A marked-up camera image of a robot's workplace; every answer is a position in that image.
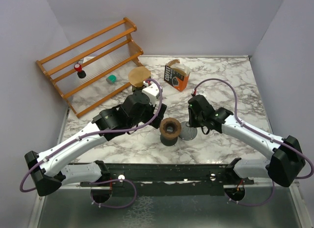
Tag olive green glass dripper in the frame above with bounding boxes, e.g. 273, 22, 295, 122
131, 86, 144, 92

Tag round wooden dripper base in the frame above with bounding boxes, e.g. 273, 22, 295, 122
159, 117, 182, 139

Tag brown paper coffee filter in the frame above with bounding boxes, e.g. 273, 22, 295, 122
128, 66, 151, 87

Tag grey carafe with red lid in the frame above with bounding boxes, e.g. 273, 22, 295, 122
160, 135, 178, 146

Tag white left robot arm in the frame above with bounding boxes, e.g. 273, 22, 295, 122
25, 91, 167, 196

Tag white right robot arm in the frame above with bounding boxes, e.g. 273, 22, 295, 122
188, 95, 305, 187

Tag orange coffee filter box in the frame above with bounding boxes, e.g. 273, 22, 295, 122
164, 64, 191, 92

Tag brown filters in box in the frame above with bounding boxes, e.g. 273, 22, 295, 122
166, 59, 189, 75

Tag green small block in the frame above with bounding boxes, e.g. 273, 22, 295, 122
106, 75, 117, 84

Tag orange wooden shelf rack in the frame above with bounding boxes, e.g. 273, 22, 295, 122
36, 17, 144, 118

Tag red black stamp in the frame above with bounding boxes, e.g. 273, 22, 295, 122
74, 63, 86, 79

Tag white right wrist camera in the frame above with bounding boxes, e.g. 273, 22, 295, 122
192, 89, 204, 96

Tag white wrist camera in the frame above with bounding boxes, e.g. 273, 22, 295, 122
192, 89, 204, 96
142, 81, 160, 106

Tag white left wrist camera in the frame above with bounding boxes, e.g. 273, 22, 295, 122
142, 81, 160, 106

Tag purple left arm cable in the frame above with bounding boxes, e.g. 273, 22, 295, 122
19, 78, 164, 209

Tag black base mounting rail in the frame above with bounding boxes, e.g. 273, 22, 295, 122
74, 161, 254, 197

